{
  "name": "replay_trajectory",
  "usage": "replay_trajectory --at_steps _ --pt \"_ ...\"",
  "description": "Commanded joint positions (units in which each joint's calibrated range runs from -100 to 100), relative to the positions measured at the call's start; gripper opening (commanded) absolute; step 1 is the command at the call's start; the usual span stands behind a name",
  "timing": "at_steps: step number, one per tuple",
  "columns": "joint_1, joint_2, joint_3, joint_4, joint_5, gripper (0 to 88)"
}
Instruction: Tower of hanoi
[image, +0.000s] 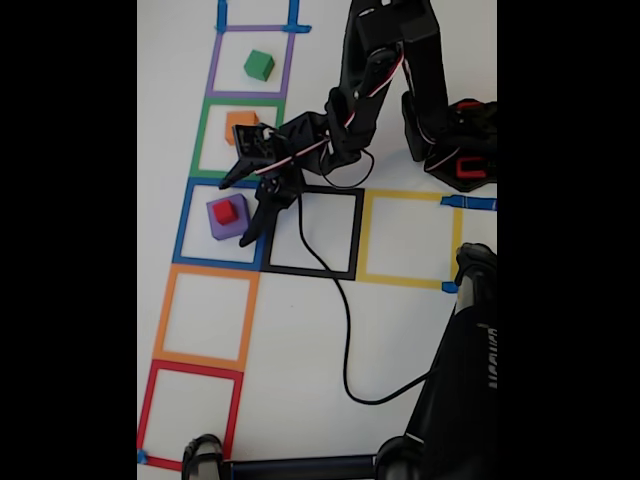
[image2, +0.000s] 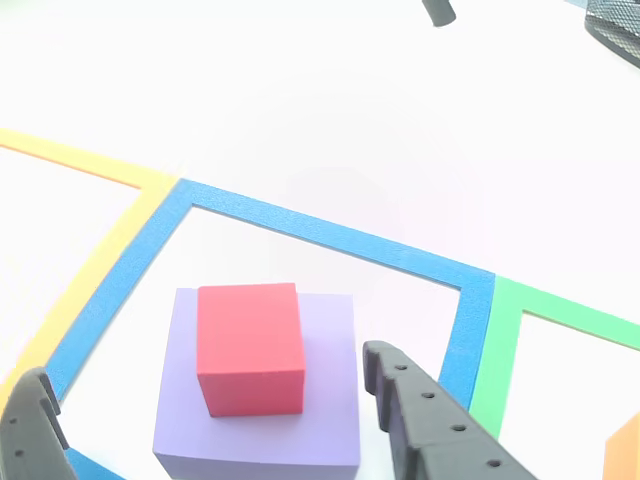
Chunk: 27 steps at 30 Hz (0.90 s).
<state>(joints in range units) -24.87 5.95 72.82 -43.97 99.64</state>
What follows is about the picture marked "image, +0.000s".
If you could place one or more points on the large purple square block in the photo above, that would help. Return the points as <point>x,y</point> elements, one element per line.
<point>235,231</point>

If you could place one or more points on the small red cube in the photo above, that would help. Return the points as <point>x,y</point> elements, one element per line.
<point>224,212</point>

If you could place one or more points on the orange square block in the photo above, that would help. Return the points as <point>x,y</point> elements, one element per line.
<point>235,120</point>

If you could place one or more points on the green square block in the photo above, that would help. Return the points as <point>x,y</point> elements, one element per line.
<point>258,65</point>

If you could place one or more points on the blue tape strip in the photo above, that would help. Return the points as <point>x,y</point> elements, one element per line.
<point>449,287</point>
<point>475,203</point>
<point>302,29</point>
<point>222,12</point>
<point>142,456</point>
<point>294,12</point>

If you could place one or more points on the black tripod stand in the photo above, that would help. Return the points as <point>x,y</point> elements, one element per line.
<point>450,400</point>

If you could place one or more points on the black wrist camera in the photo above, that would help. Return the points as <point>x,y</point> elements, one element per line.
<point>280,187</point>

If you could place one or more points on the green square frame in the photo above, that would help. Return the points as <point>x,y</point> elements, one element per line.
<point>200,150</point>

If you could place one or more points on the blue square frame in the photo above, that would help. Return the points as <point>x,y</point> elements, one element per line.
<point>220,262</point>

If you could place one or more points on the purple square frame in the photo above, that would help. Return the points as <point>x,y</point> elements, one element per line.
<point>247,94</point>

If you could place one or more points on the black square frame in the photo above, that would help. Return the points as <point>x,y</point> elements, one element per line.
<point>310,273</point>

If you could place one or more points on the orange square frame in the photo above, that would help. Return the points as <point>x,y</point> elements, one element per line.
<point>200,361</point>

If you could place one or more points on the yellow square frame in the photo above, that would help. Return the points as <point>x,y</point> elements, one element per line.
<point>400,281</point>

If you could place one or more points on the red square frame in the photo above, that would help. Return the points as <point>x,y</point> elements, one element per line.
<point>192,369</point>

